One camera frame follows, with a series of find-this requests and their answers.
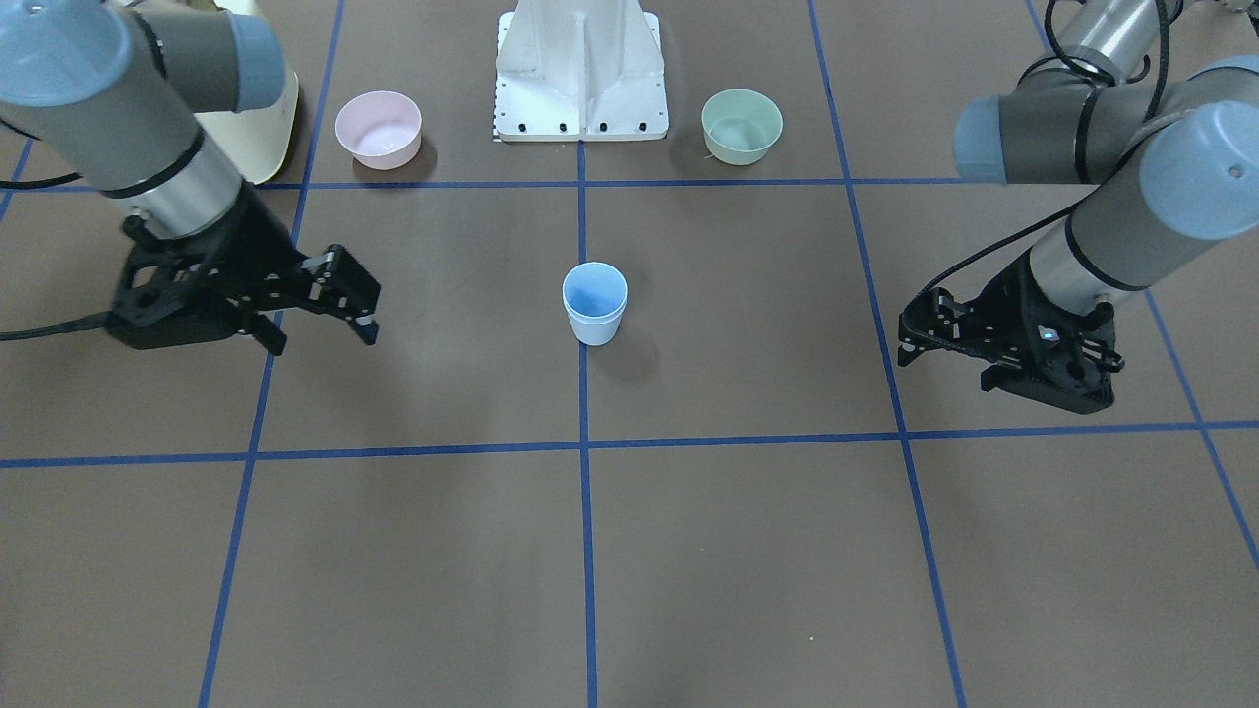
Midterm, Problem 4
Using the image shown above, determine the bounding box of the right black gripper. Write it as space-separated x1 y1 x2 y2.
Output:
203 184 381 357

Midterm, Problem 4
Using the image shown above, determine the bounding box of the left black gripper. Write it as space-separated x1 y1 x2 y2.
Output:
895 251 1050 368

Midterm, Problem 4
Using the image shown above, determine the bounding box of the blue cup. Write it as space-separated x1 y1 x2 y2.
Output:
562 262 630 324
567 307 626 346

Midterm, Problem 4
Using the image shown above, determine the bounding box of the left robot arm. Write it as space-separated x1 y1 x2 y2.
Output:
896 1 1256 391

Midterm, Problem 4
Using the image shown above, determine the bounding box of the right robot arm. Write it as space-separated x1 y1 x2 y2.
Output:
1 1 381 355

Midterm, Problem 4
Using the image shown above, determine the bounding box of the cream toaster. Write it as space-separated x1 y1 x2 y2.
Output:
193 0 300 186

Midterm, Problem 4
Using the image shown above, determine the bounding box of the pink bowl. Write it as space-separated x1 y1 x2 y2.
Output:
334 89 423 170

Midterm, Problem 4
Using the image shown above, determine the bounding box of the green bowl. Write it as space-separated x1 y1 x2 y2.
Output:
700 88 784 166

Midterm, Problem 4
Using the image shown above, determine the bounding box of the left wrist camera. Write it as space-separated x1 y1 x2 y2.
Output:
980 299 1126 414

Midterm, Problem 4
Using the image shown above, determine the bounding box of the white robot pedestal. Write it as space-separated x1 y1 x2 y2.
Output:
492 1 670 144

